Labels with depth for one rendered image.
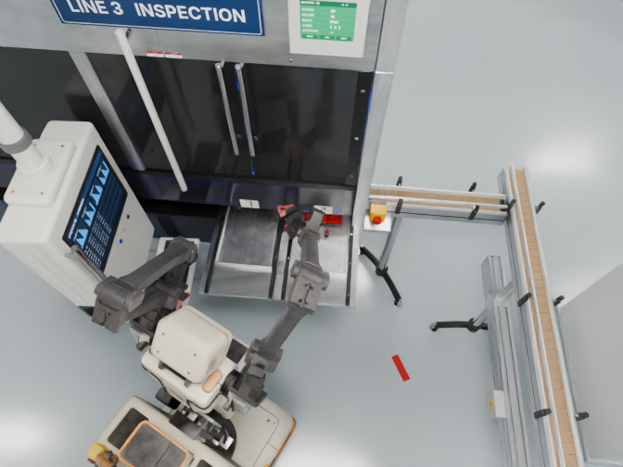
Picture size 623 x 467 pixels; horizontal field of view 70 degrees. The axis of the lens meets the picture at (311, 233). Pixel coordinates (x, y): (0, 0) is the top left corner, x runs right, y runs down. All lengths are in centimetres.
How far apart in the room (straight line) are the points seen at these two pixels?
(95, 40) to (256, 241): 105
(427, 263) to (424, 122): 131
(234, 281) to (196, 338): 65
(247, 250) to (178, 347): 77
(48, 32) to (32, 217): 56
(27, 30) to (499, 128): 335
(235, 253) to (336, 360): 106
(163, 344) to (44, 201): 57
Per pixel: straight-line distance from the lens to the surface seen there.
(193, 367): 145
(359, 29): 134
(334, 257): 206
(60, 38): 166
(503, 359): 244
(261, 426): 246
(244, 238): 213
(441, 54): 460
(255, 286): 201
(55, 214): 160
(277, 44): 141
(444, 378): 289
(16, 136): 155
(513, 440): 235
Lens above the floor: 271
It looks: 60 degrees down
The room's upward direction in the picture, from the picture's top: straight up
